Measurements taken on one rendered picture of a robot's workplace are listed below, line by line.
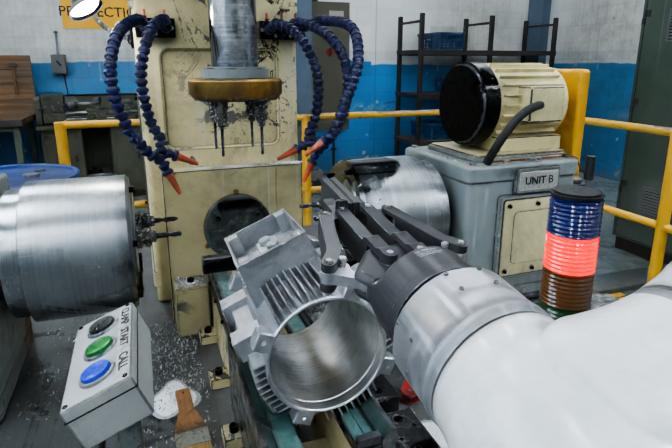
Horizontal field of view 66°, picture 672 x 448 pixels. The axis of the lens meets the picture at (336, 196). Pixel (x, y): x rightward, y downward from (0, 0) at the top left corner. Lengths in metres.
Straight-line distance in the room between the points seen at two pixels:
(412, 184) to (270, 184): 0.32
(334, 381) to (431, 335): 0.46
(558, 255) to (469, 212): 0.46
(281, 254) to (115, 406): 0.26
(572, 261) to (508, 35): 7.07
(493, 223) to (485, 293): 0.84
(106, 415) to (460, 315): 0.38
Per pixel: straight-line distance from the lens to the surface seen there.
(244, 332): 0.69
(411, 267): 0.35
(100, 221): 0.94
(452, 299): 0.31
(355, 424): 0.72
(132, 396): 0.57
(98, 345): 0.63
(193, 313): 1.16
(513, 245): 1.18
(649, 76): 4.20
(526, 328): 0.29
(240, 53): 1.01
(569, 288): 0.69
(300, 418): 0.71
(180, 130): 1.24
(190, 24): 1.23
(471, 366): 0.28
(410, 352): 0.32
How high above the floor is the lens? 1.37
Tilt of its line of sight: 14 degrees down
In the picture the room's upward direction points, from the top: straight up
